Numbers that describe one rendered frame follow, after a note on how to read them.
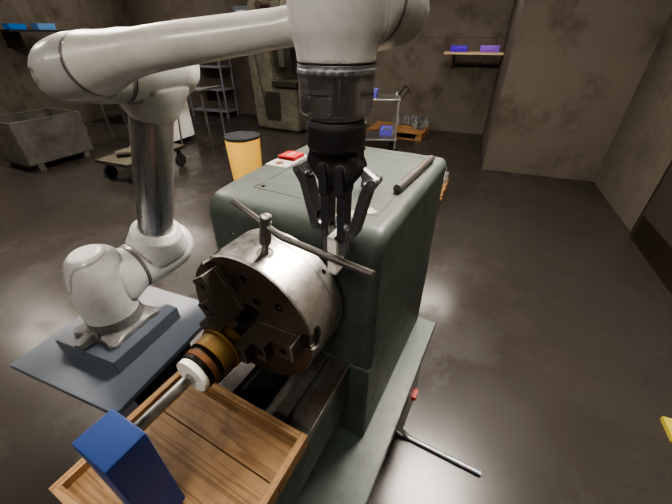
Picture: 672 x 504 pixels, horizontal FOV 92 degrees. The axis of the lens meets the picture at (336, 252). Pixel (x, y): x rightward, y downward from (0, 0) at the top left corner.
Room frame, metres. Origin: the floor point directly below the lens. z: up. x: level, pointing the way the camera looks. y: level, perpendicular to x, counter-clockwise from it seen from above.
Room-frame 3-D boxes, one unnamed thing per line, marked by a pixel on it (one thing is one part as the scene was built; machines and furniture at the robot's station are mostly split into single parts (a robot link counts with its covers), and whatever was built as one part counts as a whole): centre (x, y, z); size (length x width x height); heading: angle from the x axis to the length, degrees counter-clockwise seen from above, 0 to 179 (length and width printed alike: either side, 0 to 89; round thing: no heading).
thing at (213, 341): (0.41, 0.23, 1.08); 0.09 x 0.09 x 0.09; 62
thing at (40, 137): (4.87, 4.29, 0.33); 0.95 x 0.80 x 0.65; 160
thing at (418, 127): (6.48, -1.19, 0.15); 1.07 x 0.76 x 0.30; 69
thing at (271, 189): (0.90, -0.01, 1.06); 0.59 x 0.48 x 0.39; 152
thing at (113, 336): (0.74, 0.72, 0.83); 0.22 x 0.18 x 0.06; 159
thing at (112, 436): (0.24, 0.32, 1.00); 0.08 x 0.06 x 0.23; 62
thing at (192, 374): (0.31, 0.28, 1.08); 0.13 x 0.07 x 0.07; 152
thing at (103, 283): (0.77, 0.71, 0.97); 0.18 x 0.16 x 0.22; 152
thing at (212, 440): (0.30, 0.29, 0.88); 0.36 x 0.30 x 0.04; 62
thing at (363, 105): (0.43, 0.00, 1.53); 0.09 x 0.09 x 0.06
